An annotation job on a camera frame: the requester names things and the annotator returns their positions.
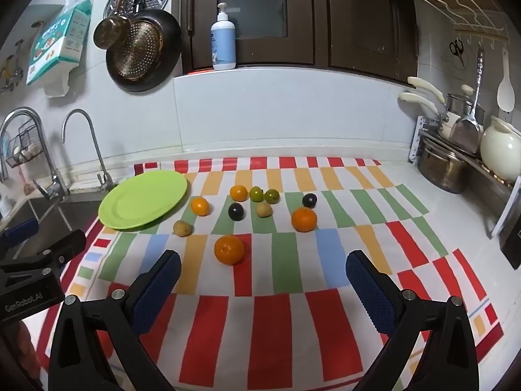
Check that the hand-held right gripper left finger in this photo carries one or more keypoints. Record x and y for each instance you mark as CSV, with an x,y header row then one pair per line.
x,y
156,289

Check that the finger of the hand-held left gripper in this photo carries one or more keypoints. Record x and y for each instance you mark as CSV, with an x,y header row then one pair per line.
x,y
22,230
61,248

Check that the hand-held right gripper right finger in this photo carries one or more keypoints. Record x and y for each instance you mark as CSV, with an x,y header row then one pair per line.
x,y
370,293

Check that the brown kiwi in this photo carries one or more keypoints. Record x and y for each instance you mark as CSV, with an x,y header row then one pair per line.
x,y
264,209
182,228

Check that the orange mandarin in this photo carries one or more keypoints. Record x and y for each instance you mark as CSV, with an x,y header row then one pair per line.
x,y
303,219
229,250
239,192
200,206

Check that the green plate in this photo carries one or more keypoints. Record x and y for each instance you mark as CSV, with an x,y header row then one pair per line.
x,y
142,199

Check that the dark purple plum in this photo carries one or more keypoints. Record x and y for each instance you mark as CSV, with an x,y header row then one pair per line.
x,y
236,211
309,200

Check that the green tomato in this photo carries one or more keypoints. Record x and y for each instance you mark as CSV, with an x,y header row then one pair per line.
x,y
272,196
255,194

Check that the person's left hand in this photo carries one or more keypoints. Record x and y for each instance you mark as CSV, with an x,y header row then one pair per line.
x,y
24,348

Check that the steel sink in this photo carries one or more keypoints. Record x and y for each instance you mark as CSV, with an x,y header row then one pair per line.
x,y
69,207

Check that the large chrome faucet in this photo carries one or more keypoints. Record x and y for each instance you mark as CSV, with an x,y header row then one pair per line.
x,y
47,150

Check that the striped colourful tablecloth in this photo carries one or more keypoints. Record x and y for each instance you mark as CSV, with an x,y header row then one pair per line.
x,y
285,260

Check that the slim gooseneck faucet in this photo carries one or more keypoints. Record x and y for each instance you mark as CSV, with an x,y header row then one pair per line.
x,y
95,142

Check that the large steel pot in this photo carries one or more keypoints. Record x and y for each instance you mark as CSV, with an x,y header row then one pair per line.
x,y
441,169

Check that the black box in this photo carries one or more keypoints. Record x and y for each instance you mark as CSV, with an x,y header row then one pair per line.
x,y
513,248

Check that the metal dish rack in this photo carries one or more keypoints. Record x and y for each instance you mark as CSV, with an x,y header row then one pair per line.
x,y
419,138

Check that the metal spatula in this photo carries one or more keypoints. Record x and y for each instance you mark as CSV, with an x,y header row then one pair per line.
x,y
466,134

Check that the white ceramic pot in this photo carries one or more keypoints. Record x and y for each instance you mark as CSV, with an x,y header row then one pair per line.
x,y
500,150

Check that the teal white cardboard box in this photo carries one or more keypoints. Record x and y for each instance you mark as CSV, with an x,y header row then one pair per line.
x,y
61,40

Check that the small steel pot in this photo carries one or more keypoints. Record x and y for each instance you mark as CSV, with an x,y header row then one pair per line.
x,y
458,106

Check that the gold perforated strainer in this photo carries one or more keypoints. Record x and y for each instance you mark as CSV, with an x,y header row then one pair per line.
x,y
138,53

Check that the small copper pot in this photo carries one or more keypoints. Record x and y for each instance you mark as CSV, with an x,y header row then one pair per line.
x,y
110,32

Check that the black frying pan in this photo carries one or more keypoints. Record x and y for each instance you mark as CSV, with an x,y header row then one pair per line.
x,y
173,40

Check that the dark wooden window sash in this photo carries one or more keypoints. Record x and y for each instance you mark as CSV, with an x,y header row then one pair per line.
x,y
252,55
366,53

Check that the white rice paddle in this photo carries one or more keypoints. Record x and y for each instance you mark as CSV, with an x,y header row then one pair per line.
x,y
506,93

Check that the white blue soap pump bottle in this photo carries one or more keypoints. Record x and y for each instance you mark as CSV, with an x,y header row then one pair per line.
x,y
223,44

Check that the black scissors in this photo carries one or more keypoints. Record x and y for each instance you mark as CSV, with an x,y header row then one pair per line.
x,y
456,47

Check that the white wall holder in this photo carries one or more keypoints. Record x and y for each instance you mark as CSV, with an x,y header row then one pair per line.
x,y
57,87

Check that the yellow wall ornament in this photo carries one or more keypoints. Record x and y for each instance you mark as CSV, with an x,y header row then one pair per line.
x,y
6,73

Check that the wooden hook rail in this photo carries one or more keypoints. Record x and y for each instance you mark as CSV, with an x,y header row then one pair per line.
x,y
488,34

